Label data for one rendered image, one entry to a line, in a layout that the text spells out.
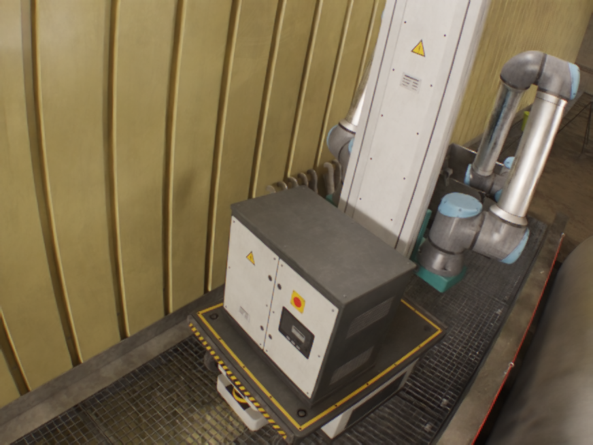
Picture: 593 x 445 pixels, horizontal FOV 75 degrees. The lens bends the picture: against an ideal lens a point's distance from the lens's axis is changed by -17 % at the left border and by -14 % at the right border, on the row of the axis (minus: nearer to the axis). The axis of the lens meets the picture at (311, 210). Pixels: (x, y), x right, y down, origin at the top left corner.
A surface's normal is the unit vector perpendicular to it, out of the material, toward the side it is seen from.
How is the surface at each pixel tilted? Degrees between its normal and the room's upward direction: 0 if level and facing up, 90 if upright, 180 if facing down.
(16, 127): 90
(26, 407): 90
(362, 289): 0
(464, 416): 1
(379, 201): 90
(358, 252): 0
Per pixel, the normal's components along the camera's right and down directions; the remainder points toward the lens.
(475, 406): 0.18, -0.84
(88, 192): 0.78, 0.43
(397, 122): -0.73, 0.22
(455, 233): -0.39, 0.44
